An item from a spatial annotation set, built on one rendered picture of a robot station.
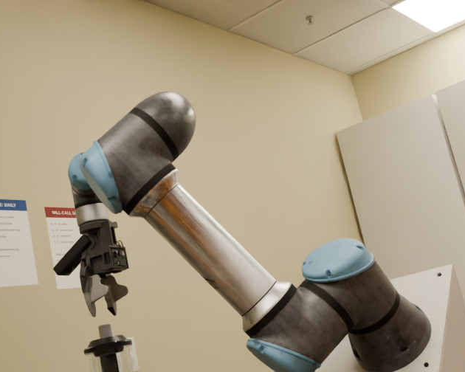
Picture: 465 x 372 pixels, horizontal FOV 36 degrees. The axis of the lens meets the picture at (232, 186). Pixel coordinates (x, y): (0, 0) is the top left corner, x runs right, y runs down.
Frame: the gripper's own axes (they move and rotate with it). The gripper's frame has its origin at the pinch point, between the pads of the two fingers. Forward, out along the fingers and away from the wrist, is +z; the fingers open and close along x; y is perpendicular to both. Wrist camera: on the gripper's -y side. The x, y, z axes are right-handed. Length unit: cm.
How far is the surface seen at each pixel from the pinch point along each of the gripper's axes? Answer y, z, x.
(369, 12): 52, -140, 219
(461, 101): 82, -85, 239
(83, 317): -45, -7, 59
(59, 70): -43, -96, 67
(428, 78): 67, -118, 290
